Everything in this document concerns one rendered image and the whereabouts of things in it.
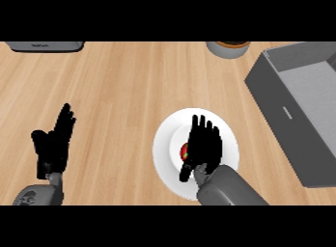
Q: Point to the white round plate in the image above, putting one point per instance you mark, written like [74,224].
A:
[164,148]

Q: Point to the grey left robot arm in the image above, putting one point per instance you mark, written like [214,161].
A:
[42,193]

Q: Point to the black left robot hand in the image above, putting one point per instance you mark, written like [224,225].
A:
[55,144]

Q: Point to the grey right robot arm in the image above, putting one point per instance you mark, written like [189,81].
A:
[227,186]

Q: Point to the grey flat appliance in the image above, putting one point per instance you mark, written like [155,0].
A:
[44,46]

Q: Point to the red tomato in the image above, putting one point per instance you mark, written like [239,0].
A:
[185,152]

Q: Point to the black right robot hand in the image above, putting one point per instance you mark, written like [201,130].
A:
[205,144]

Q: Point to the grey open box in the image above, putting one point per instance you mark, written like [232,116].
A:
[300,109]

